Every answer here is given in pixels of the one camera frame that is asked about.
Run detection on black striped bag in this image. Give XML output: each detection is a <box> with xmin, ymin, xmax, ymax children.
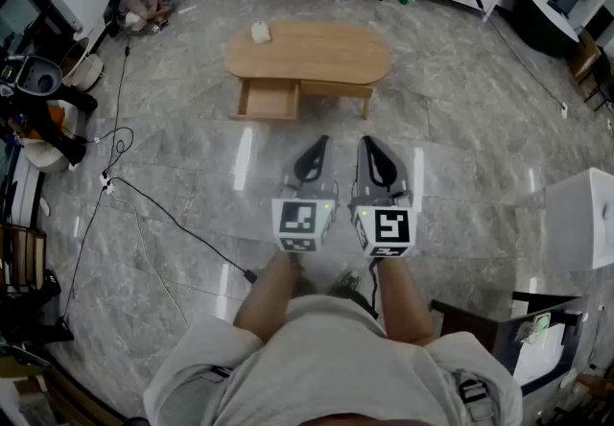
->
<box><xmin>0</xmin><ymin>268</ymin><xmax>76</xmax><ymax>349</ymax></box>

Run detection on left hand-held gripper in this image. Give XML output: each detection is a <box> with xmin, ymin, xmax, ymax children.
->
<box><xmin>272</xmin><ymin>135</ymin><xmax>340</xmax><ymax>253</ymax></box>

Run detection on black framed glass door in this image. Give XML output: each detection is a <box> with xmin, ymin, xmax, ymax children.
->
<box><xmin>0</xmin><ymin>0</ymin><xmax>66</xmax><ymax>60</ymax></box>

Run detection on black cable with adapter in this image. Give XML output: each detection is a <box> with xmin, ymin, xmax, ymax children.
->
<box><xmin>108</xmin><ymin>176</ymin><xmax>259</xmax><ymax>285</ymax></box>

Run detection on wooden drawer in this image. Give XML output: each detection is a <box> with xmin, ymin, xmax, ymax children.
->
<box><xmin>299</xmin><ymin>81</ymin><xmax>374</xmax><ymax>100</ymax></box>
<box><xmin>229</xmin><ymin>77</ymin><xmax>302</xmax><ymax>123</ymax></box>

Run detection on black chair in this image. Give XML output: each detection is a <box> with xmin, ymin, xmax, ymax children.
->
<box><xmin>582</xmin><ymin>49</ymin><xmax>614</xmax><ymax>113</ymax></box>

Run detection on person's grey t-shirt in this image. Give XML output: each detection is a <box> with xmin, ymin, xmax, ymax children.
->
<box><xmin>142</xmin><ymin>294</ymin><xmax>525</xmax><ymax>426</ymax></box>

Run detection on white box appliance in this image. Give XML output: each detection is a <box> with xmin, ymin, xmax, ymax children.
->
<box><xmin>545</xmin><ymin>167</ymin><xmax>614</xmax><ymax>272</ymax></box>

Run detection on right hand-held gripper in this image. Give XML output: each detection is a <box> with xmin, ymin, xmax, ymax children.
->
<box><xmin>348</xmin><ymin>135</ymin><xmax>417</xmax><ymax>258</ymax></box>

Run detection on cardboard box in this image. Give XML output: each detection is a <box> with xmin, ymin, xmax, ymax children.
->
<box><xmin>567</xmin><ymin>29</ymin><xmax>603</xmax><ymax>85</ymax></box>

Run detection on person's black trousers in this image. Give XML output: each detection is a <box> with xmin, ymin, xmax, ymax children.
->
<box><xmin>292</xmin><ymin>270</ymin><xmax>385</xmax><ymax>320</ymax></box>

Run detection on white floor cable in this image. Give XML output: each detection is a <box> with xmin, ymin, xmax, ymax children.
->
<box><xmin>113</xmin><ymin>195</ymin><xmax>191</xmax><ymax>327</ymax></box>

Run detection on right hand-held gripper cable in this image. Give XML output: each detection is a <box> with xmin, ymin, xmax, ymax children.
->
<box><xmin>367</xmin><ymin>256</ymin><xmax>382</xmax><ymax>320</ymax></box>

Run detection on person's left forearm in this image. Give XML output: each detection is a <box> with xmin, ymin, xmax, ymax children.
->
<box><xmin>233</xmin><ymin>249</ymin><xmax>302</xmax><ymax>344</ymax></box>

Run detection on wooden frame rack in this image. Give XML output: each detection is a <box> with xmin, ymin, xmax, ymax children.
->
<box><xmin>0</xmin><ymin>224</ymin><xmax>48</xmax><ymax>296</ymax></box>

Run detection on dark brown desk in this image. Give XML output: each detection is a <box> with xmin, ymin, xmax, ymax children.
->
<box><xmin>430</xmin><ymin>290</ymin><xmax>592</xmax><ymax>397</ymax></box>

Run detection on person's grey sneaker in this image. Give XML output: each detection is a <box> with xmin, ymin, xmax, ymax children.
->
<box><xmin>328</xmin><ymin>269</ymin><xmax>361</xmax><ymax>300</ymax></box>

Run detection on person's right forearm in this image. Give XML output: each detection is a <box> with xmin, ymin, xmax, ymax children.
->
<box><xmin>375</xmin><ymin>256</ymin><xmax>438</xmax><ymax>348</ymax></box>

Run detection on grey harness strap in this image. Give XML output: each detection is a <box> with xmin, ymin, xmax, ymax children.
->
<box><xmin>454</xmin><ymin>376</ymin><xmax>496</xmax><ymax>426</ymax></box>
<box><xmin>207</xmin><ymin>364</ymin><xmax>235</xmax><ymax>383</ymax></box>

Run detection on white beanbag seat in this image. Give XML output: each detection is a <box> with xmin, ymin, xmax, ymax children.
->
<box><xmin>21</xmin><ymin>100</ymin><xmax>83</xmax><ymax>175</ymax></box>

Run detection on wooden coffee table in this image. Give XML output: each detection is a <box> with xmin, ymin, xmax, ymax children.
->
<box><xmin>224</xmin><ymin>20</ymin><xmax>390</xmax><ymax>122</ymax></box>

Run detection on white round side table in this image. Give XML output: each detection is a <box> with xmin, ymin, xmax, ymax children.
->
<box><xmin>59</xmin><ymin>34</ymin><xmax>106</xmax><ymax>93</ymax></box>

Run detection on white tissue pack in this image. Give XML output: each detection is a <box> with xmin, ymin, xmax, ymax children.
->
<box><xmin>249</xmin><ymin>20</ymin><xmax>272</xmax><ymax>45</ymax></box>

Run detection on dark green round tub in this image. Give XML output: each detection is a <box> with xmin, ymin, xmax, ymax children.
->
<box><xmin>507</xmin><ymin>0</ymin><xmax>581</xmax><ymax>59</ymax></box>

